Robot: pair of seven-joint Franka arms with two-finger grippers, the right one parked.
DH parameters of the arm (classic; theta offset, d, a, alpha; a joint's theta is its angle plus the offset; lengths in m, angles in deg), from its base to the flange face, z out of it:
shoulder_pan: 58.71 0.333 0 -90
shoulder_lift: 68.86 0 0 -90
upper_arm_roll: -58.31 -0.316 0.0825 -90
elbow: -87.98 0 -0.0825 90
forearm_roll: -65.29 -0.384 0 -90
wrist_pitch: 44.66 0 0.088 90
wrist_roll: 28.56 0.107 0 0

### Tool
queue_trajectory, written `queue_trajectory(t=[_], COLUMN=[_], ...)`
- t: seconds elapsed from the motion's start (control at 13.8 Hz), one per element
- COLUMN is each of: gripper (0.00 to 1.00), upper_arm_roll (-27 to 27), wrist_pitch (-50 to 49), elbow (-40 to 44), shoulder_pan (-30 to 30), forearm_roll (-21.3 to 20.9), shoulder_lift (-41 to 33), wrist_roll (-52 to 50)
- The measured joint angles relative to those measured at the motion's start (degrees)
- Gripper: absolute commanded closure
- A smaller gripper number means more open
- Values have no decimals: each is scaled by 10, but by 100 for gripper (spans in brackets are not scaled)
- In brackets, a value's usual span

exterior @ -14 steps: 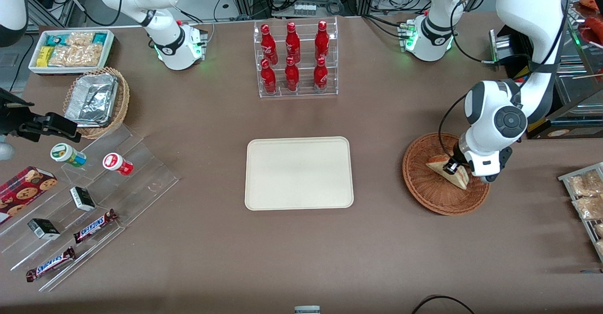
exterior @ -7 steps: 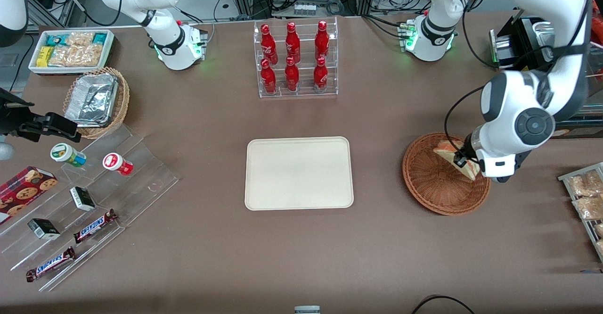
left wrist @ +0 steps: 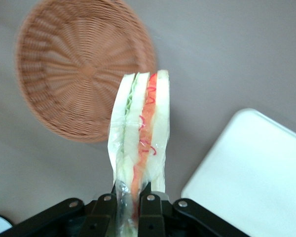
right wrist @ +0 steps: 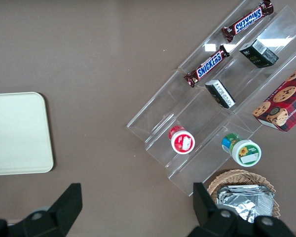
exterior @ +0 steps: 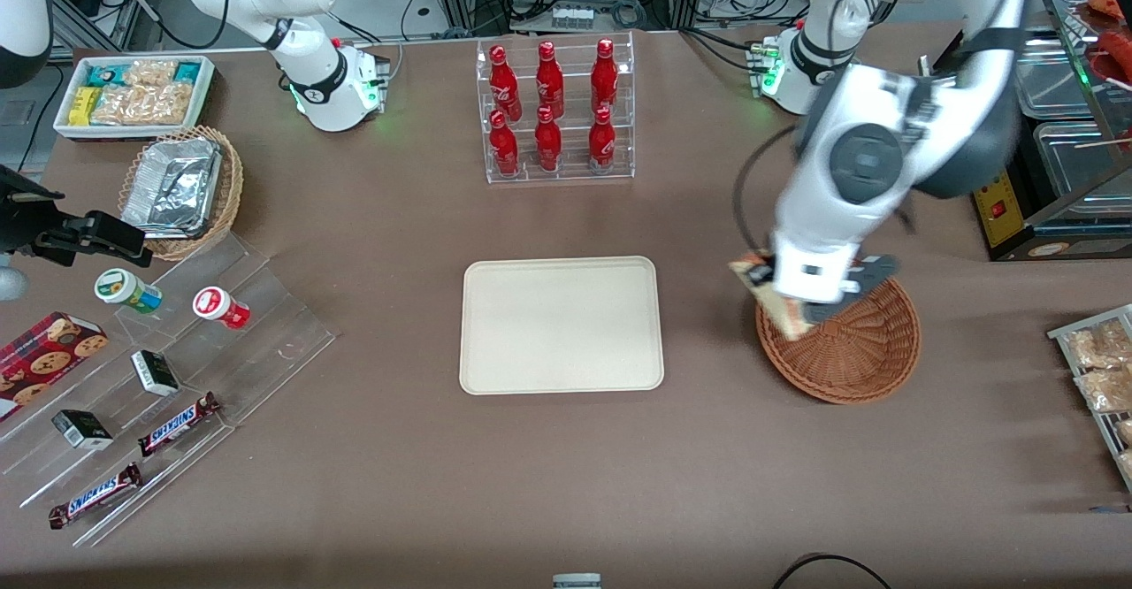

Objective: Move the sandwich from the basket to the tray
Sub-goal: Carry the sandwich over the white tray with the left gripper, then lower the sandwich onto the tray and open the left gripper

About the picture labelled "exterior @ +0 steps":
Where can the brown round wicker basket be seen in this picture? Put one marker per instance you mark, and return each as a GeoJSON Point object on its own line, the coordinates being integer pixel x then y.
{"type": "Point", "coordinates": [858, 359]}

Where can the white power strip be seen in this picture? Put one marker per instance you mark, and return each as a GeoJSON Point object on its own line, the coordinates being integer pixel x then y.
{"type": "Point", "coordinates": [572, 18]}

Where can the clear acrylic stepped display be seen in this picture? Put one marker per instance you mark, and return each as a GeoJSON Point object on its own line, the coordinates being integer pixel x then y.
{"type": "Point", "coordinates": [274, 324]}

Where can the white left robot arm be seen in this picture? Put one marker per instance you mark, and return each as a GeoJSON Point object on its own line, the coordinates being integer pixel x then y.
{"type": "Point", "coordinates": [822, 209]}

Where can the red lidded yogurt cup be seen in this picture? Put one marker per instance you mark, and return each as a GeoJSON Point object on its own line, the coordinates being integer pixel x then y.
{"type": "Point", "coordinates": [217, 304]}

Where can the sandwich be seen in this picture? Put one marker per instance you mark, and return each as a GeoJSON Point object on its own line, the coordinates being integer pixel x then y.
{"type": "Point", "coordinates": [790, 317]}

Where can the white plastic snack bin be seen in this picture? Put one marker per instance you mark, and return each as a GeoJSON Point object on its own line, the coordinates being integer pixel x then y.
{"type": "Point", "coordinates": [208, 94]}

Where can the clear bag of rice snacks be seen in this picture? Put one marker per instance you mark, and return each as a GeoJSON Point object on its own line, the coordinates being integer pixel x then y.
{"type": "Point", "coordinates": [1097, 346]}
{"type": "Point", "coordinates": [1105, 390]}

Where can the small black carton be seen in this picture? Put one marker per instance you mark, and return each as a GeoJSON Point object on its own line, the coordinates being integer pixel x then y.
{"type": "Point", "coordinates": [81, 430]}
{"type": "Point", "coordinates": [155, 372]}

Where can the large clear cracker bag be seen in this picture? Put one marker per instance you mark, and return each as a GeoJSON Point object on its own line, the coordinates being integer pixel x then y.
{"type": "Point", "coordinates": [141, 104]}

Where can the green lidded yogurt cup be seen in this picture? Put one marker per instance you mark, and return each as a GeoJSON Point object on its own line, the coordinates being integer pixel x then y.
{"type": "Point", "coordinates": [119, 286]}

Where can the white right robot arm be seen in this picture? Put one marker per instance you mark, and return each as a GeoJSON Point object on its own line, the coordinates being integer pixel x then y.
{"type": "Point", "coordinates": [309, 85]}

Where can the red cola bottle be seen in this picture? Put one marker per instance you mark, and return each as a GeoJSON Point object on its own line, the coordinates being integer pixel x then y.
{"type": "Point", "coordinates": [504, 85]}
{"type": "Point", "coordinates": [602, 142]}
{"type": "Point", "coordinates": [504, 147]}
{"type": "Point", "coordinates": [548, 142]}
{"type": "Point", "coordinates": [549, 80]}
{"type": "Point", "coordinates": [604, 76]}

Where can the Snickers chocolate bar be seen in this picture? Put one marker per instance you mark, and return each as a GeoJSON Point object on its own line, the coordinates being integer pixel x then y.
{"type": "Point", "coordinates": [95, 496]}
{"type": "Point", "coordinates": [177, 425]}

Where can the red chocolate chip cookie box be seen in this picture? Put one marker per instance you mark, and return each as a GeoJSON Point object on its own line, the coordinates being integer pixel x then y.
{"type": "Point", "coordinates": [49, 355]}

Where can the light wicker basket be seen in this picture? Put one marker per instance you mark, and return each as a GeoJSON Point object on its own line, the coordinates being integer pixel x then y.
{"type": "Point", "coordinates": [228, 191]}

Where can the stacked aluminium foil containers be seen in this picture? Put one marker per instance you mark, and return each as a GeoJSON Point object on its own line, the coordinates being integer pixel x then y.
{"type": "Point", "coordinates": [172, 187]}

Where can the black food warmer yellow panel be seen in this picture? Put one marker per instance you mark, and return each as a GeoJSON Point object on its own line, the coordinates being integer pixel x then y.
{"type": "Point", "coordinates": [999, 209]}

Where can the teal snack pack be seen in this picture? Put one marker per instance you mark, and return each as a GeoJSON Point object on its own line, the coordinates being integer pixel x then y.
{"type": "Point", "coordinates": [189, 72]}
{"type": "Point", "coordinates": [106, 74]}

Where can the clear acrylic bottle rack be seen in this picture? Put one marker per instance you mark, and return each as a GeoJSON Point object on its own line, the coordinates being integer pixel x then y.
{"type": "Point", "coordinates": [575, 172]}

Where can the cream plastic tray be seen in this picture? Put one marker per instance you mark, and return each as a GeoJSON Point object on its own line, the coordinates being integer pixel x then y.
{"type": "Point", "coordinates": [562, 324]}

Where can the steel food pan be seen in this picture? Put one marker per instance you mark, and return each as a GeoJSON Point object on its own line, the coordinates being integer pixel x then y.
{"type": "Point", "coordinates": [1057, 76]}
{"type": "Point", "coordinates": [1079, 164]}

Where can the small grey box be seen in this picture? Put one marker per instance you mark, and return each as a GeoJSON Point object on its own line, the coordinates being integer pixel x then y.
{"type": "Point", "coordinates": [577, 582]}

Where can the tray of wrapped snacks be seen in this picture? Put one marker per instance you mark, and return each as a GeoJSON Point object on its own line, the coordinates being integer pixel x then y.
{"type": "Point", "coordinates": [1061, 334]}

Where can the small clear cracker bag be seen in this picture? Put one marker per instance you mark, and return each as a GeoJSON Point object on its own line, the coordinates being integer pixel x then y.
{"type": "Point", "coordinates": [150, 72]}

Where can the yellow snack pack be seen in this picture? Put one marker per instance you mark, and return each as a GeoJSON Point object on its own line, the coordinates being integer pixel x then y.
{"type": "Point", "coordinates": [83, 106]}

